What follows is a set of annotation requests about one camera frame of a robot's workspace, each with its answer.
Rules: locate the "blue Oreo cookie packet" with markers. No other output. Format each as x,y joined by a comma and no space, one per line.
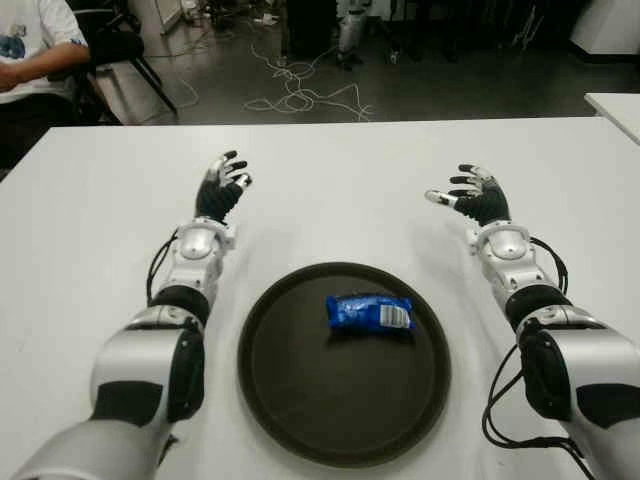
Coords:
360,310

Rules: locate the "robot left hand black silver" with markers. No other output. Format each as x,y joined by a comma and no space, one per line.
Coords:
217,197

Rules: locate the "robot right hand black silver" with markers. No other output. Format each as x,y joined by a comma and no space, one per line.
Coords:
487,205

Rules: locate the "robot right arm silver black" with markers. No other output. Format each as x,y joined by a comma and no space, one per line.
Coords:
590,360

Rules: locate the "robot left arm silver black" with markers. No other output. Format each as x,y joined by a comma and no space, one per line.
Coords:
130,360

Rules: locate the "round dark brown tray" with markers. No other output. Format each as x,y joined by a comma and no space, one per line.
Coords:
345,390

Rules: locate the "seated person in white shirt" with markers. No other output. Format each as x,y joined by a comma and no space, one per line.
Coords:
30,75

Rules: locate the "black chair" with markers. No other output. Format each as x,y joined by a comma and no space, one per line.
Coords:
115,45

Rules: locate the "white cabinet with black base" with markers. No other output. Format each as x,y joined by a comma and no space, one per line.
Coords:
605,25

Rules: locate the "white board panel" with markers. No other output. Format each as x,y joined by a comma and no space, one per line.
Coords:
172,15

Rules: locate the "white side table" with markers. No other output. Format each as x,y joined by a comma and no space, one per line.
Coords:
620,110

